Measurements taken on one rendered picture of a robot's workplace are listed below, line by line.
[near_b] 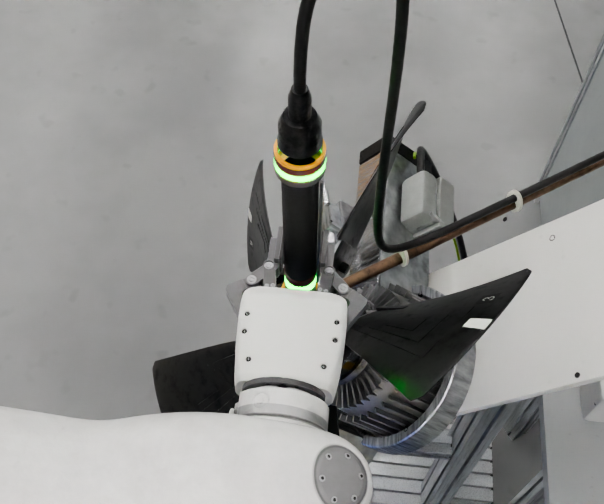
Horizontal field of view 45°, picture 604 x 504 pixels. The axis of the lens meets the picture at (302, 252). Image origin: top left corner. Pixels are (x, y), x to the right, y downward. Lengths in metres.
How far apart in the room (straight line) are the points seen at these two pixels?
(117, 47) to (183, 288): 1.21
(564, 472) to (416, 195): 0.55
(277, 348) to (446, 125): 2.34
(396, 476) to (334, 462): 1.62
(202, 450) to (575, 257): 0.70
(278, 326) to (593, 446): 0.88
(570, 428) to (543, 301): 0.41
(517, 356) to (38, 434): 0.71
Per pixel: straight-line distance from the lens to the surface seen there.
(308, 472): 0.53
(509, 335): 1.10
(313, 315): 0.68
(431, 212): 1.23
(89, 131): 2.98
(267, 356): 0.66
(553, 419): 1.44
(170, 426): 0.53
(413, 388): 0.78
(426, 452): 1.67
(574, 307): 1.06
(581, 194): 2.28
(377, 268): 0.86
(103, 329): 2.48
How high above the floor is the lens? 2.15
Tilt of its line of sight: 58 degrees down
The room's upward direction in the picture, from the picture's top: straight up
